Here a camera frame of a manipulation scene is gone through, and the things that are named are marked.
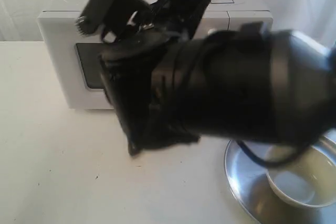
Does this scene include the white ceramic bowl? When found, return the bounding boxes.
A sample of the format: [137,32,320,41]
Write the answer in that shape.
[266,146,335,209]

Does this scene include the white microwave oven body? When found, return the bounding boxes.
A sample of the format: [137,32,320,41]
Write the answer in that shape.
[38,0,273,110]

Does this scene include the round steel tray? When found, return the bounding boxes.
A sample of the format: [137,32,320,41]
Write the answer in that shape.
[224,141,335,223]

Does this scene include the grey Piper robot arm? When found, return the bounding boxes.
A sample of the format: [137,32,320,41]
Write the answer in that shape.
[76,0,335,158]

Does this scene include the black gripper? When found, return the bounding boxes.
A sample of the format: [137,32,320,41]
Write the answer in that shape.
[76,0,223,78]

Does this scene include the white microwave door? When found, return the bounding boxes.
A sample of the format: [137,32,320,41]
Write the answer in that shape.
[36,10,232,110]

